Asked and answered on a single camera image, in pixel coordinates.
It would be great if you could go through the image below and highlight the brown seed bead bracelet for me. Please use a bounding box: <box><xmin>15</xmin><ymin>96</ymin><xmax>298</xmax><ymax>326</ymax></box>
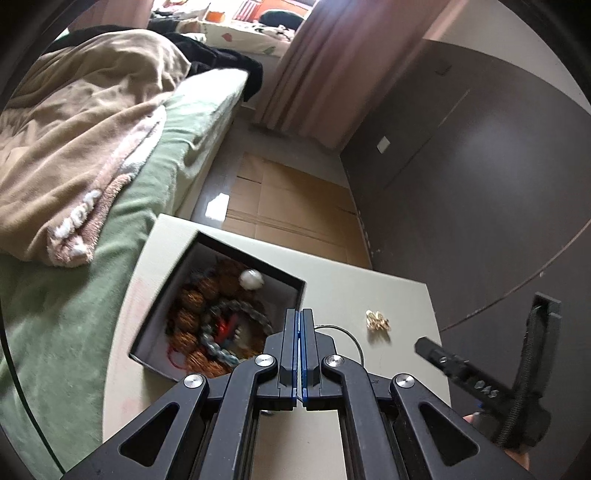
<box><xmin>165</xmin><ymin>259</ymin><xmax>279</xmax><ymax>378</ymax></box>

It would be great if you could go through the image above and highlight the pink curtain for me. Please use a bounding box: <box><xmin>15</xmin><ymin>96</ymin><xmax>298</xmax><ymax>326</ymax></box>
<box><xmin>253</xmin><ymin>0</ymin><xmax>459</xmax><ymax>151</ymax></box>

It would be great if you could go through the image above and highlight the silver hoop ring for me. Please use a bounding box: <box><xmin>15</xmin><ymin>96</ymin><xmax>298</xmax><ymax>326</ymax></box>
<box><xmin>313</xmin><ymin>325</ymin><xmax>365</xmax><ymax>368</ymax></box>

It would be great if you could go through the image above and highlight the black jewelry box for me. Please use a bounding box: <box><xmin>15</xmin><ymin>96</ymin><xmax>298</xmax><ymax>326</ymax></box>
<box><xmin>128</xmin><ymin>231</ymin><xmax>308</xmax><ymax>383</ymax></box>

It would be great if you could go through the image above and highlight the red cord bracelet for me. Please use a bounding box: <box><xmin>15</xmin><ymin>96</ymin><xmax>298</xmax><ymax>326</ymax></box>
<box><xmin>215</xmin><ymin>316</ymin><xmax>242</xmax><ymax>344</ymax></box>

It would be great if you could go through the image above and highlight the black cloth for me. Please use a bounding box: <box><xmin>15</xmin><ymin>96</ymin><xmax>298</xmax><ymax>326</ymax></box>
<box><xmin>159</xmin><ymin>31</ymin><xmax>265</xmax><ymax>101</ymax></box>

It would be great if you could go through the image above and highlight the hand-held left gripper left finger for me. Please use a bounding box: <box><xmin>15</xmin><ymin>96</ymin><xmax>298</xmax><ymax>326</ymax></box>
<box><xmin>60</xmin><ymin>308</ymin><xmax>303</xmax><ymax>480</ymax></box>

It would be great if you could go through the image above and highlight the bed with green sheet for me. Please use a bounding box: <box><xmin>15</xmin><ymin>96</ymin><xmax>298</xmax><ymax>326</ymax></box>
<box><xmin>0</xmin><ymin>69</ymin><xmax>246</xmax><ymax>464</ymax></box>

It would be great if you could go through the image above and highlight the flat cardboard sheet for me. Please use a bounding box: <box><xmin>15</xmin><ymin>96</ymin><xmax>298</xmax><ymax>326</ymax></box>
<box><xmin>221</xmin><ymin>152</ymin><xmax>373</xmax><ymax>271</ymax></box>

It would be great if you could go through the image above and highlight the grey-green faceted bead bracelet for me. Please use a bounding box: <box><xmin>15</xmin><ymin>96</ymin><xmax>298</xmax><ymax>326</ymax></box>
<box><xmin>198</xmin><ymin>298</ymin><xmax>276</xmax><ymax>366</ymax></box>

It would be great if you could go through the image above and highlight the floral print cloth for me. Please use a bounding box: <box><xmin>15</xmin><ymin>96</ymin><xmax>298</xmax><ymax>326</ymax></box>
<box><xmin>198</xmin><ymin>18</ymin><xmax>302</xmax><ymax>59</ymax></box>

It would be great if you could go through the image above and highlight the person's right hand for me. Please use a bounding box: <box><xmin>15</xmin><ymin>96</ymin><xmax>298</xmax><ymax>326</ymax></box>
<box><xmin>463</xmin><ymin>412</ymin><xmax>533</xmax><ymax>470</ymax></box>

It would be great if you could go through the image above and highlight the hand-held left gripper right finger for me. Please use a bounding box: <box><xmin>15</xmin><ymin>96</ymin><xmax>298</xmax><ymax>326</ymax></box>
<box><xmin>301</xmin><ymin>308</ymin><xmax>532</xmax><ymax>480</ymax></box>

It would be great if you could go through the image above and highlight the beige blanket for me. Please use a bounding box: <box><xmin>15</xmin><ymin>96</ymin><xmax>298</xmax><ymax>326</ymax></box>
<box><xmin>0</xmin><ymin>28</ymin><xmax>193</xmax><ymax>269</ymax></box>

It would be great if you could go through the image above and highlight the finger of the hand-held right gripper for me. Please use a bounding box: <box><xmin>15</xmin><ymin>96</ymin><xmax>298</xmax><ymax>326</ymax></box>
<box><xmin>414</xmin><ymin>337</ymin><xmax>514</xmax><ymax>412</ymax></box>

